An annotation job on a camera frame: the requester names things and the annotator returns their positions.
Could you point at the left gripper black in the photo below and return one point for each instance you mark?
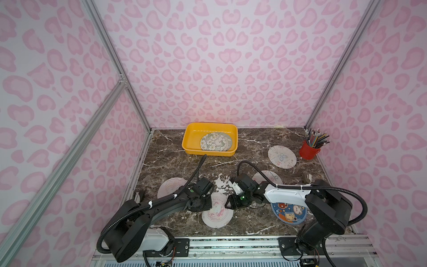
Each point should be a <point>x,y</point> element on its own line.
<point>207,203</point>

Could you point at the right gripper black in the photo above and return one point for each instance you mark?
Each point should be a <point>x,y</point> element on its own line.
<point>232,201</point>

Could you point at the green white flower coaster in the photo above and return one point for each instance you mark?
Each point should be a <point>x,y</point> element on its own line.
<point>215,141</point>

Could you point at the green bunny coaster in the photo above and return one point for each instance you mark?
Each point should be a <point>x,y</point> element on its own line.
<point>230,141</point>

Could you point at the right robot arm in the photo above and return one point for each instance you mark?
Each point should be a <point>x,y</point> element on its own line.
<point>333,209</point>

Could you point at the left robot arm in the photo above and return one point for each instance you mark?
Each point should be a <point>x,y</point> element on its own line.
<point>123,235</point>

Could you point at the yellow plastic storage box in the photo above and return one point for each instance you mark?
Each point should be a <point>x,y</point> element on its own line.
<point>196,130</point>

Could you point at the pink floral line coaster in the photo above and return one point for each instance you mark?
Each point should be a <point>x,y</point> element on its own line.
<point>272,176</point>

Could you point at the pale pink left coaster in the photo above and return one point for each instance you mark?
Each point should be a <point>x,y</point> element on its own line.
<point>170,186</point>

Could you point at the blue cartoon coaster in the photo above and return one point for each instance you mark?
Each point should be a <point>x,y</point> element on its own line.
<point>289,213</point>

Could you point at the white butterfly coaster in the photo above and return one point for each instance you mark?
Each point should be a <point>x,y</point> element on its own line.
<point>282,157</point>

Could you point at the red pencil cup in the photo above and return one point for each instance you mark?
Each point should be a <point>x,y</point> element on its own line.
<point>307,152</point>

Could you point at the coloured pencils bundle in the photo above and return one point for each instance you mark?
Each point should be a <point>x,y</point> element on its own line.
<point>316,139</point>

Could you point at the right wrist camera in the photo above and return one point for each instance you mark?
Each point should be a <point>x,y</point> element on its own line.
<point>243,184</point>

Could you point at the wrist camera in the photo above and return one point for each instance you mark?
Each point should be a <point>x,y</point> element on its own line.
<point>203,186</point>
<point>243,184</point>

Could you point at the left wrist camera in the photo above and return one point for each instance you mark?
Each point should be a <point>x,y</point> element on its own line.
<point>203,186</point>

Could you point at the pink ring bunny coaster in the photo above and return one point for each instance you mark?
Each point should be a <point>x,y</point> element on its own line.
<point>218,216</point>

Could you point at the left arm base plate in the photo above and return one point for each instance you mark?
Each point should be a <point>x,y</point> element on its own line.
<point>176,248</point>

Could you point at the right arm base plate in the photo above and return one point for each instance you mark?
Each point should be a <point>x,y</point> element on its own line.
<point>290,248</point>

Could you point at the aluminium front rail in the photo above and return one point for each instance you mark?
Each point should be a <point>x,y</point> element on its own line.
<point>256,251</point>

